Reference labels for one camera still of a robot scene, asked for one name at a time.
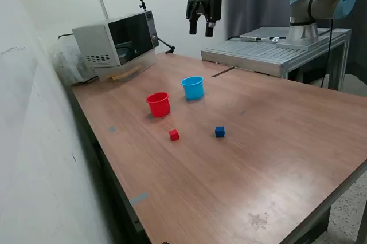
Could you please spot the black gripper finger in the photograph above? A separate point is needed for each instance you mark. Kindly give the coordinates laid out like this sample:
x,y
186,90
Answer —
x,y
193,16
215,12

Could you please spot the blue cube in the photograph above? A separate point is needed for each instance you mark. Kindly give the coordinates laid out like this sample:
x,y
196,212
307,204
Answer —
x,y
219,132

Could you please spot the red cube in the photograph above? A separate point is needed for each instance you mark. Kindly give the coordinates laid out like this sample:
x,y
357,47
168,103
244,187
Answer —
x,y
174,135

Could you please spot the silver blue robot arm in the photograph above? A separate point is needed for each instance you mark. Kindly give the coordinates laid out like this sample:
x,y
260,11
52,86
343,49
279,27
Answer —
x,y
324,3

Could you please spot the blue plastic bin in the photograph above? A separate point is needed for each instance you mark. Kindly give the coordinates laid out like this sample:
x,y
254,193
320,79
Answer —
x,y
193,90

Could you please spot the red plastic bin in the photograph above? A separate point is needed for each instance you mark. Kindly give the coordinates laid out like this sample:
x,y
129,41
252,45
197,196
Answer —
x,y
158,107

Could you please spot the aluminium profile robot stand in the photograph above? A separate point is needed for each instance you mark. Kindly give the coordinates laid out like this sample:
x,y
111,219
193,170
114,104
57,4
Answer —
x,y
258,53

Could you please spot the thin metal strip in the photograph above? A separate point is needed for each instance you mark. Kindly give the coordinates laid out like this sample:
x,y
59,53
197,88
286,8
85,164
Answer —
x,y
222,72

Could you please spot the white warning tag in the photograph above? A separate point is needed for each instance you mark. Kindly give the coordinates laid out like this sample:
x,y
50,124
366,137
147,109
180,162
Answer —
x,y
275,38

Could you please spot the yellow wooden piece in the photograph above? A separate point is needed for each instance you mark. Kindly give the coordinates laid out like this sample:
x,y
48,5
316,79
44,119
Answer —
x,y
123,74

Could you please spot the silver microwave oven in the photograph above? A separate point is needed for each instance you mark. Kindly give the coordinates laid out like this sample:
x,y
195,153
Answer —
x,y
94,43

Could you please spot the grey plastic bag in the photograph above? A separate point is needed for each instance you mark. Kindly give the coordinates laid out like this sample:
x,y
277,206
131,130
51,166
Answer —
x,y
68,63

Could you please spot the long grey tape strip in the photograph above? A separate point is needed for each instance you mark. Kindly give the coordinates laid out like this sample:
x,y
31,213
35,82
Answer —
x,y
139,198

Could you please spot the small black camera mount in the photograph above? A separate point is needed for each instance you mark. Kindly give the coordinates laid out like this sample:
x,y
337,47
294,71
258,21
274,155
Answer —
x,y
142,4

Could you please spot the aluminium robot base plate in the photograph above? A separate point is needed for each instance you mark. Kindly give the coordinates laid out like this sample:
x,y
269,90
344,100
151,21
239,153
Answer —
x,y
284,44

